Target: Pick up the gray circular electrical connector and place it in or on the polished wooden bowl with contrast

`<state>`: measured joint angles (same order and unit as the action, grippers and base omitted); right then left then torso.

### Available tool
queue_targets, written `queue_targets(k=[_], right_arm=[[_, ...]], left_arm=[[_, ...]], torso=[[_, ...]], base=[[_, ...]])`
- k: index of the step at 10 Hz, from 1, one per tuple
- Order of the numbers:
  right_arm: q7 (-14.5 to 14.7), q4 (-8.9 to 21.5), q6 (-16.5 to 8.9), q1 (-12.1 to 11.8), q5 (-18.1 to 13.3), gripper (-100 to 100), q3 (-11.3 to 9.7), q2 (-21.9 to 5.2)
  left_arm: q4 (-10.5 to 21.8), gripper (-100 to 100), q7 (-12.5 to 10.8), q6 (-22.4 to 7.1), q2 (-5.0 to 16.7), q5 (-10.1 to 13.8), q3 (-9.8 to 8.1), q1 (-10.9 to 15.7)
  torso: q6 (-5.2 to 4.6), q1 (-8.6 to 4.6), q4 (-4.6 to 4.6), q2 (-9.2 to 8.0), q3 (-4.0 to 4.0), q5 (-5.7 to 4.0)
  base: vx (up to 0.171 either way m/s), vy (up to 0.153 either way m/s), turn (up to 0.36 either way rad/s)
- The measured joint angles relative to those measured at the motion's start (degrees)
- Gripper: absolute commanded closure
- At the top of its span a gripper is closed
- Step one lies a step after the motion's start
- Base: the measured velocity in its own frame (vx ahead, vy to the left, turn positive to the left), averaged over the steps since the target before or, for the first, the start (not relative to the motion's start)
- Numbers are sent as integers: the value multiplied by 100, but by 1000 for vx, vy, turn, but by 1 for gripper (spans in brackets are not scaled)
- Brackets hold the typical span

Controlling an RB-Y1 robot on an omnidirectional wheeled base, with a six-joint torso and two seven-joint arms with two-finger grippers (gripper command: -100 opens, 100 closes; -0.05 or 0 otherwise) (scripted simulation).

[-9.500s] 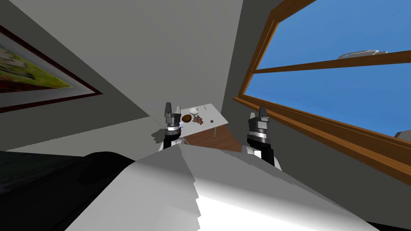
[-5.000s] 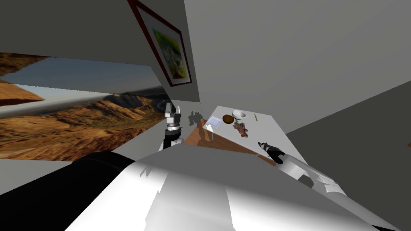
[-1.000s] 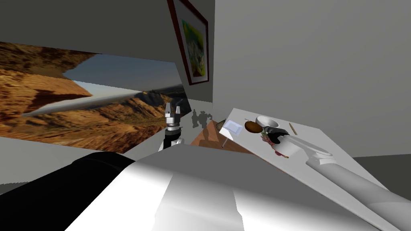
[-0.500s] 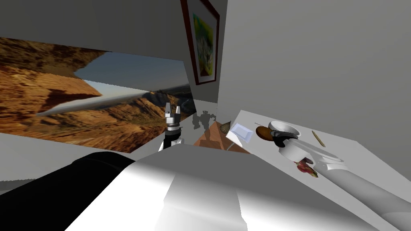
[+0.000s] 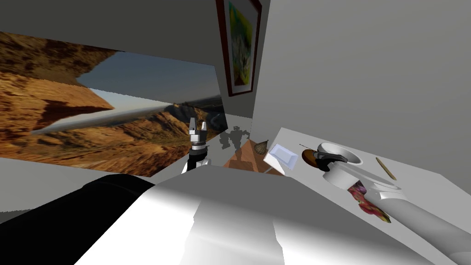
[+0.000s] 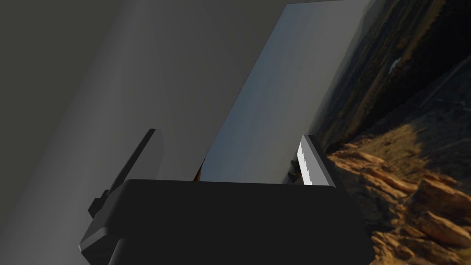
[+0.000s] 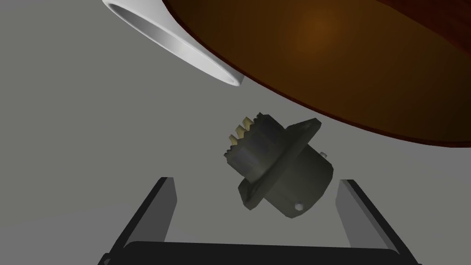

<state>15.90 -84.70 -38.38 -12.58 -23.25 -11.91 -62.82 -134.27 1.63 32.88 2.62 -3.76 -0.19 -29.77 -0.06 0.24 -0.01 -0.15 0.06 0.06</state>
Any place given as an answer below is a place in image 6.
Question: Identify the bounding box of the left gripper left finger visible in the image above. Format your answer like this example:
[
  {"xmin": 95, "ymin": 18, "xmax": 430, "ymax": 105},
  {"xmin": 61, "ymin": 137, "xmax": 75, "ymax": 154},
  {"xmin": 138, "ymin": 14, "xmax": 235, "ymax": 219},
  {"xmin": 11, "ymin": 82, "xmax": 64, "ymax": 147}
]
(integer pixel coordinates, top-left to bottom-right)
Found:
[{"xmin": 108, "ymin": 128, "xmax": 166, "ymax": 192}]

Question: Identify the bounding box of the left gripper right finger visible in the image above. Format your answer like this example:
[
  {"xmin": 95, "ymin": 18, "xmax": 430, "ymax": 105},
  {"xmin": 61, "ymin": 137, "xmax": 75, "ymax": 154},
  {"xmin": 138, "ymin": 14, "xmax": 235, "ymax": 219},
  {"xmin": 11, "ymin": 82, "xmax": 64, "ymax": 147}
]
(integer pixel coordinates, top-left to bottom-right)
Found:
[{"xmin": 296, "ymin": 134, "xmax": 337, "ymax": 188}]

